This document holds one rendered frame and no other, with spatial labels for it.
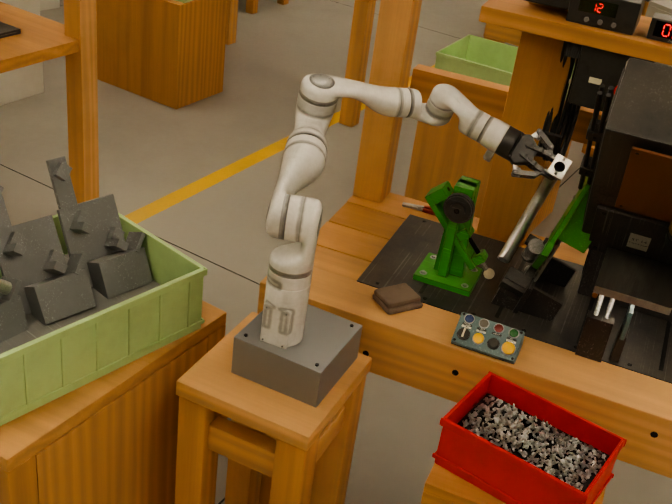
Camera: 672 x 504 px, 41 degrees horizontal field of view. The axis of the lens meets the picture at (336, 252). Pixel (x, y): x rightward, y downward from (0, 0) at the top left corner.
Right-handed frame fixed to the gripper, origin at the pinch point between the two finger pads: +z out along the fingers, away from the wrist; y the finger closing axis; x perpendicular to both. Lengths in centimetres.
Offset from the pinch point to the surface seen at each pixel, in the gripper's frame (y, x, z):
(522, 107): 16.8, 17.6, -14.6
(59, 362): -98, -23, -68
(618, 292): -24.1, -19.6, 24.0
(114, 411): -102, -8, -56
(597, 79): 23.5, -3.3, -2.0
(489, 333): -43.0, -3.6, 6.2
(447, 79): 18, 29, -37
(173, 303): -75, -5, -59
